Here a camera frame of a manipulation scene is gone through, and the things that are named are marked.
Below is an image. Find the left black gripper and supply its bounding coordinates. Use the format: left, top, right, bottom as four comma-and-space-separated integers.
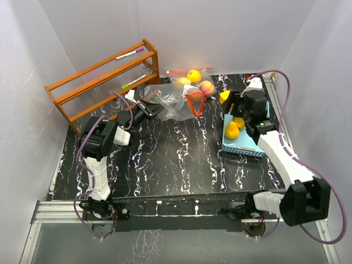
129, 99, 167, 131

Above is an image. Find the yellow fake bell pepper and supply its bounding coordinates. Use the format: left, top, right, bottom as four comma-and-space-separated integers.
219, 90, 230, 104

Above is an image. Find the orange yellow fake pepper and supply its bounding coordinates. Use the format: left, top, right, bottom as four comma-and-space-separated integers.
234, 117, 245, 129

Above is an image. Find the yellow fake pear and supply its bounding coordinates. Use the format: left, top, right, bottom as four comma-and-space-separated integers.
224, 119, 240, 140

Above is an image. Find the clear zip bag with peppers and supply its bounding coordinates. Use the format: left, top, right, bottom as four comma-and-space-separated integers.
144, 82, 206, 122

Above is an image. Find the clear zip bag with fruit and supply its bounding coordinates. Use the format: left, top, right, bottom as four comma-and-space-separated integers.
166, 67, 216, 98

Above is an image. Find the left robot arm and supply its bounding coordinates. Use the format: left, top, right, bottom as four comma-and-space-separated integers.
76, 100, 164, 219

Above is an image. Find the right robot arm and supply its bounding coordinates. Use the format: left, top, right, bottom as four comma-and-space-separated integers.
219, 90, 331, 226

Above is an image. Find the fake pink peach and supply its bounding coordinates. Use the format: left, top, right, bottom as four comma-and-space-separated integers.
200, 80, 215, 97

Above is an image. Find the fake peach apple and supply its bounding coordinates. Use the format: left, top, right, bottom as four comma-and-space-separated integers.
177, 77, 192, 85

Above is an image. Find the yellow fake lemon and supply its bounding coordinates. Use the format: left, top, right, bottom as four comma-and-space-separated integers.
186, 70, 202, 84

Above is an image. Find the green marker pen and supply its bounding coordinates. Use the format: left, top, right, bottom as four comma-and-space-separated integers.
122, 74, 147, 90

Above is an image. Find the blue plastic basket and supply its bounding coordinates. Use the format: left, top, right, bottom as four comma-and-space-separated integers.
222, 114, 265, 158

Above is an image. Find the pink marker pen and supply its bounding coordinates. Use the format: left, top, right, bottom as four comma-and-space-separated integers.
115, 47, 144, 60

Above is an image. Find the wooden shelf rack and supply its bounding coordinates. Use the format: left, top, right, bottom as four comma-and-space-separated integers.
44, 39, 160, 134

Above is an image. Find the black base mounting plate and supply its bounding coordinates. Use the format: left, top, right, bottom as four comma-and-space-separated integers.
82, 192, 278, 233

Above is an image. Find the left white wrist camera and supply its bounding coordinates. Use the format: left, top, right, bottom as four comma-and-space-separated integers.
125, 90, 135, 101

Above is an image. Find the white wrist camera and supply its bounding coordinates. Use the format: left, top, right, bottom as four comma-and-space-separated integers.
246, 77, 263, 91
125, 90, 135, 101

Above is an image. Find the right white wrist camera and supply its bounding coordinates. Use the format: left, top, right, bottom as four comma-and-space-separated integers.
246, 77, 263, 91

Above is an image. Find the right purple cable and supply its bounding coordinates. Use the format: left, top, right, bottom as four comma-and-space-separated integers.
247, 70, 348, 245

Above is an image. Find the aluminium frame rail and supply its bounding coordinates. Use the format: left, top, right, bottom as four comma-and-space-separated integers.
30, 199, 328, 225

